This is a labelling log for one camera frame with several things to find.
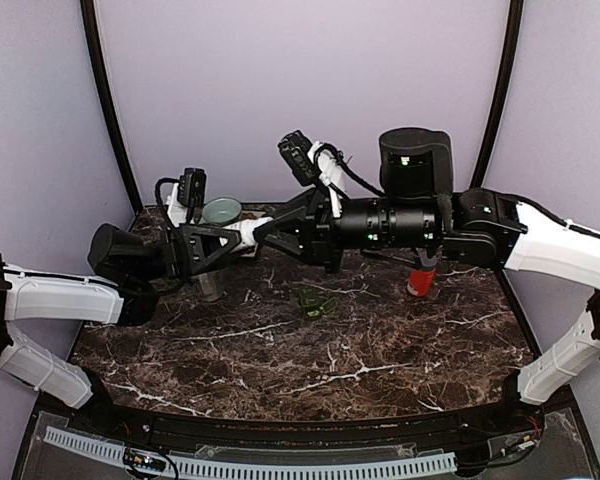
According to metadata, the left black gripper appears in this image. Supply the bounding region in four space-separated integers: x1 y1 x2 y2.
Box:
133 223 254 282

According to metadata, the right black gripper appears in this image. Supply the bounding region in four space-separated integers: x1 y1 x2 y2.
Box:
250 189 432 276

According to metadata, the small white pill bottle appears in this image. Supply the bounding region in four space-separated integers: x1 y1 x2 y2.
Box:
224 216 273 251

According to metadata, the orange pill bottle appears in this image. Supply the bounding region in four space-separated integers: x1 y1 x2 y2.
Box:
407 269 435 298

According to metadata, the grey bottle cap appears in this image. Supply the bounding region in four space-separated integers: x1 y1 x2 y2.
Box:
415 249 438 272

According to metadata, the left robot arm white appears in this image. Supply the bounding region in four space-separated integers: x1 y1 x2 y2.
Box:
0 221 257 436

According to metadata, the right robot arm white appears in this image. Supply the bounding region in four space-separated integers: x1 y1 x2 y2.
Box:
254 127 600 434

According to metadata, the teal ceramic bowl on plate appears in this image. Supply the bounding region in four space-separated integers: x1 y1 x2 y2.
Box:
201 197 242 226

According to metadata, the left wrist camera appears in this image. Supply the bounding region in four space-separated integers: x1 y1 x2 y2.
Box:
154 167 207 228

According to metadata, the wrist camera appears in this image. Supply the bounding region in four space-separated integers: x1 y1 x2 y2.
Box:
277 130 350 200
154 167 207 228

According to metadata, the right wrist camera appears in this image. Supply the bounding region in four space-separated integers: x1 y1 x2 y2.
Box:
277 130 350 200

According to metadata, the grey slotted cable duct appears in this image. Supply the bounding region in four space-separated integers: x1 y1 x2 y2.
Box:
42 426 458 479

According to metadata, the black left corner frame post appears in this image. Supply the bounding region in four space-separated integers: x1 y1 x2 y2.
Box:
79 0 143 214

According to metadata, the black corner frame post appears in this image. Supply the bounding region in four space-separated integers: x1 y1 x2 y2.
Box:
79 0 143 214
470 0 524 188

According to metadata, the black front table rail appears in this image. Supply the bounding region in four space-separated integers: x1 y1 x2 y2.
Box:
29 387 576 454

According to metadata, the black right corner frame post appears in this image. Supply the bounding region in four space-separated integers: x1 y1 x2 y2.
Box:
470 0 524 188

